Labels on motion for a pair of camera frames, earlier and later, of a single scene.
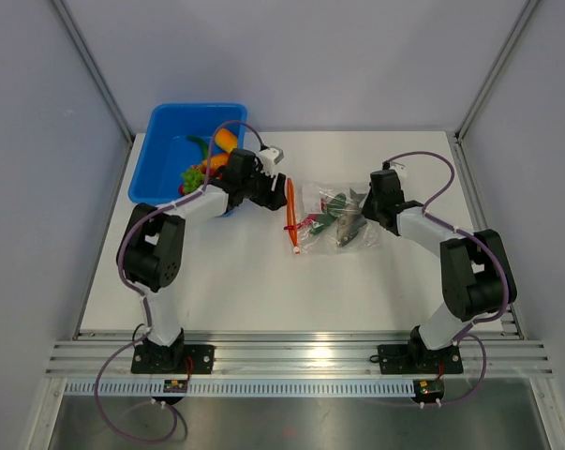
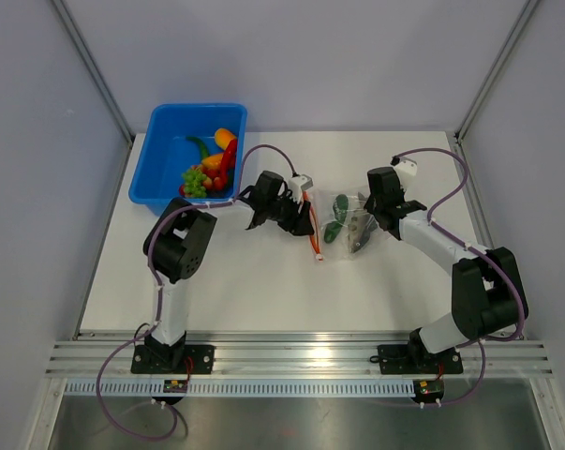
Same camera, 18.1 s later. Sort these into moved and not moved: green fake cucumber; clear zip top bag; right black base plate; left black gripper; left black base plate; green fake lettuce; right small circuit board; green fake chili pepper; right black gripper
Moved: green fake cucumber; left black gripper; clear zip top bag
Not moved: green fake lettuce; right small circuit board; right black base plate; left black base plate; green fake chili pepper; right black gripper
